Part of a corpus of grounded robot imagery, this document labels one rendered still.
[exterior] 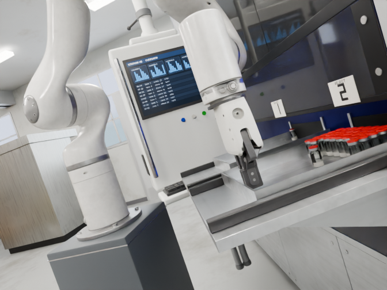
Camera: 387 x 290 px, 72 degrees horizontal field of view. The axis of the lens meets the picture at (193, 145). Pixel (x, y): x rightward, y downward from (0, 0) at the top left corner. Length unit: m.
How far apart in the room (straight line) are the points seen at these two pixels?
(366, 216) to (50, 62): 0.78
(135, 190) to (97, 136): 4.71
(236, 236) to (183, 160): 0.99
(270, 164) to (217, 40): 0.39
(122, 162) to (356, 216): 5.04
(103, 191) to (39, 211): 4.23
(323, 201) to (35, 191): 4.66
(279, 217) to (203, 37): 0.32
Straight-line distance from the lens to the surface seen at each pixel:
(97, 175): 0.77
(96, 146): 0.78
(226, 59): 0.49
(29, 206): 5.09
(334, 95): 0.73
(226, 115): 0.47
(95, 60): 5.64
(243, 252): 1.70
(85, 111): 0.80
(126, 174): 5.45
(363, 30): 0.64
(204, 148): 1.41
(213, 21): 0.51
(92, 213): 0.79
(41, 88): 0.76
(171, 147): 1.37
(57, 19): 0.77
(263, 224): 0.43
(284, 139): 1.14
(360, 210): 0.62
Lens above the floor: 1.05
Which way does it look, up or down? 3 degrees down
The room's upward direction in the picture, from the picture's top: 18 degrees counter-clockwise
